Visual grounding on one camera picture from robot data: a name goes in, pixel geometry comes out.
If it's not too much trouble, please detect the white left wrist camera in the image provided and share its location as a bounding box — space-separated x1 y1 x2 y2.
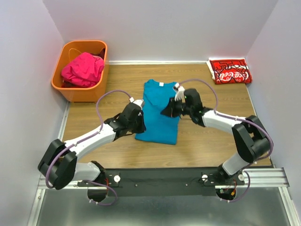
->
129 97 145 109

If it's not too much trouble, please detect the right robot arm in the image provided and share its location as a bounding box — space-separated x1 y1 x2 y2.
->
161 84 273 185

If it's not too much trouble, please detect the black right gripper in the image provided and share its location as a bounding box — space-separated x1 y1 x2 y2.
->
159 97 192 118

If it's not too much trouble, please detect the aluminium extrusion rail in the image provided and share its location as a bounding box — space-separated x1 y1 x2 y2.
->
28 167 291 226

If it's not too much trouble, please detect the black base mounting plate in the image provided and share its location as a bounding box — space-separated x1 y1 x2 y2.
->
77 167 245 201

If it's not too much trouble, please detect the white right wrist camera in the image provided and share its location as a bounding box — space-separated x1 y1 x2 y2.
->
173 83 185 101

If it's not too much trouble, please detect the orange plastic laundry basket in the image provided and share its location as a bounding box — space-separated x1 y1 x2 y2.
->
51 40 109 102

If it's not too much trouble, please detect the blue t shirt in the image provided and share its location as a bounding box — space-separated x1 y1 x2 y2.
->
135 79 180 145

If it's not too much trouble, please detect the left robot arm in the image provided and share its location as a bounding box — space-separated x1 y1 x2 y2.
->
38 99 146 190

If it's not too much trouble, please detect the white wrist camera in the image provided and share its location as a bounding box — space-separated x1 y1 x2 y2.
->
129 97 145 109
173 83 185 101

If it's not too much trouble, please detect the folded red coca-cola shirt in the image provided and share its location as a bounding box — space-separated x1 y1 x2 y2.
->
206 58 253 85

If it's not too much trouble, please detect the pink t shirt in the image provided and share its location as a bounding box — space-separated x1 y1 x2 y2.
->
61 52 104 88

